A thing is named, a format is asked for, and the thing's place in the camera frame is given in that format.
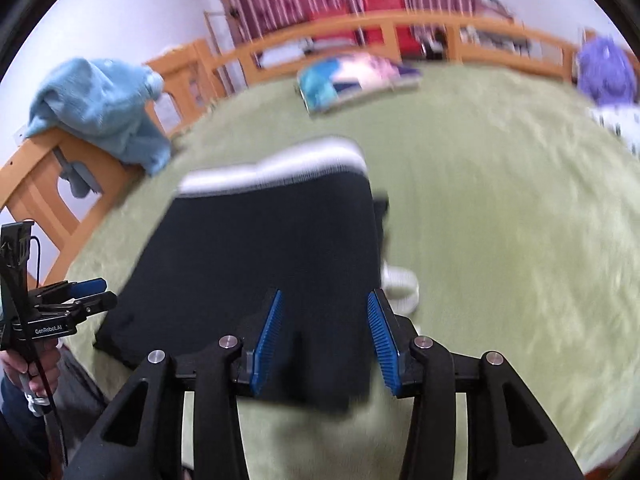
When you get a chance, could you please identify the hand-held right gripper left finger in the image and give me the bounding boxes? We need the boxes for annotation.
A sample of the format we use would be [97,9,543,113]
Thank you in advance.
[62,287,287,480]

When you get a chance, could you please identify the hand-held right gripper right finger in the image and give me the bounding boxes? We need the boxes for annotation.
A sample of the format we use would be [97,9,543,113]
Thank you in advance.
[366,287,586,480]

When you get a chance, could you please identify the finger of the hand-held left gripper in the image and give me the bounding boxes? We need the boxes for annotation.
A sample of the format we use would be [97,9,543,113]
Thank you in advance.
[60,291,119,317]
[35,277,108,302]

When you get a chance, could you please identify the black pants with white stripe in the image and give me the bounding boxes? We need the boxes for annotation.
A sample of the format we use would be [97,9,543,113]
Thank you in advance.
[94,136,421,413]

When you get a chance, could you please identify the person's left forearm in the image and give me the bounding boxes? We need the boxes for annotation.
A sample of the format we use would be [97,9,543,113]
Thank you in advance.
[0,372,66,480]

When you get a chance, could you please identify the person's left hand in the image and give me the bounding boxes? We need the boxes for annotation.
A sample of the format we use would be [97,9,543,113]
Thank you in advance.
[0,341,63,413]

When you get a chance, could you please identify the grey hanging cloth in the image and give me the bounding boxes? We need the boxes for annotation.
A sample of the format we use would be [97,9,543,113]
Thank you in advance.
[54,147,103,198]

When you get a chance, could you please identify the green fleece blanket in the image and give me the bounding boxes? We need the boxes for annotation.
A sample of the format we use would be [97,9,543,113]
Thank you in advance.
[60,60,640,480]

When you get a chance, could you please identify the colourful patchwork pillow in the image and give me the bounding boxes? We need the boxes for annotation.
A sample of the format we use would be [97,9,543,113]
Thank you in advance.
[296,52,423,117]

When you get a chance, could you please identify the white dotted pillow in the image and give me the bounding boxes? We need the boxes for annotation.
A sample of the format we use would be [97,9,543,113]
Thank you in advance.
[587,105,640,156]

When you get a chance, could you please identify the red chair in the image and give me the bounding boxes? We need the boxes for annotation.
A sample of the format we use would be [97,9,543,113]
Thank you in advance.
[362,0,416,56]
[307,7,361,43]

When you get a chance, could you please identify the purple plush toy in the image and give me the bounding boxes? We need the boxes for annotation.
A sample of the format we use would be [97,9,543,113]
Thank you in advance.
[575,32,640,106]

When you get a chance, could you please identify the wooden bed frame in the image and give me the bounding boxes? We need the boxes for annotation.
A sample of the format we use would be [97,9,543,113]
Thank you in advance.
[0,10,586,281]

